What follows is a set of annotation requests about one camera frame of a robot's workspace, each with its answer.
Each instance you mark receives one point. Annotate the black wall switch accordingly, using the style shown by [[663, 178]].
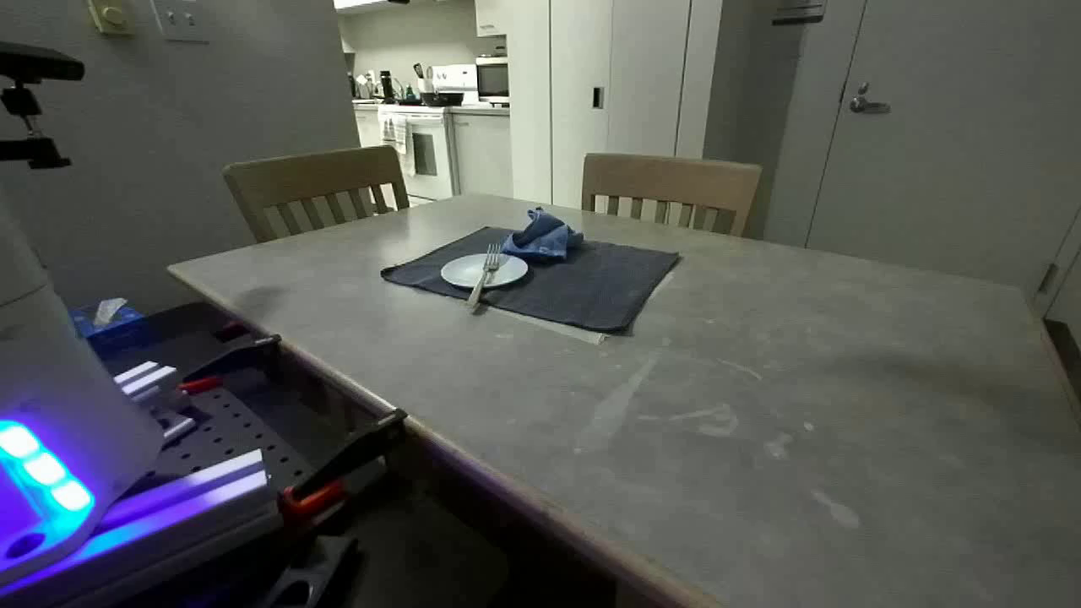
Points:
[[599, 97]]

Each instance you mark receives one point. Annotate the short aluminium profile block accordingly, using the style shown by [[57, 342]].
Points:
[[154, 380]]

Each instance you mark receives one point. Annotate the silver metal fork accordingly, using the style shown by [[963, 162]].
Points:
[[482, 288]]

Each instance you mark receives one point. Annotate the white closet door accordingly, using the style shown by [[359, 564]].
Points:
[[628, 70]]

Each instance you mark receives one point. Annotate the gray fabric table mat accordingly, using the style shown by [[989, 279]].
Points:
[[584, 288]]

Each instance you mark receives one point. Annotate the white kitchen stove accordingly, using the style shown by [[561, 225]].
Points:
[[423, 153]]

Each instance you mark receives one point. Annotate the white round plate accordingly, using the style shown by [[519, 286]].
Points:
[[512, 273]]

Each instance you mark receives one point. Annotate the blue tissue box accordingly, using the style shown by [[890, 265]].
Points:
[[114, 322]]

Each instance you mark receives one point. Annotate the gray wall sign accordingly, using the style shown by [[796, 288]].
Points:
[[798, 13]]

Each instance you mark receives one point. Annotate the yellow wall device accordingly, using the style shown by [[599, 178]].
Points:
[[110, 16]]

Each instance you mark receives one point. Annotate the long aluminium extrusion rail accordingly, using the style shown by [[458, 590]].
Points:
[[205, 488]]

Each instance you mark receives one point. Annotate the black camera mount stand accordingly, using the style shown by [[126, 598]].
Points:
[[35, 61]]

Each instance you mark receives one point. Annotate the white microwave oven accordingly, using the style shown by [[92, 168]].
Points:
[[492, 80]]

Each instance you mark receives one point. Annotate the black perforated breadboard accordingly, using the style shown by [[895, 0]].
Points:
[[224, 434]]

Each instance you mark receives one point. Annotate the wooden slat-back chair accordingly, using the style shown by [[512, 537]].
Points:
[[305, 175], [676, 178]]

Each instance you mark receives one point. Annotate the white light switch plate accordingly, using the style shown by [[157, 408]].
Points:
[[179, 17]]

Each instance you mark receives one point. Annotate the crumpled blue cloth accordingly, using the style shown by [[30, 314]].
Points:
[[544, 237]]

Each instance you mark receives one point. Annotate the gray room door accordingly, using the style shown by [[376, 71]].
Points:
[[958, 135]]

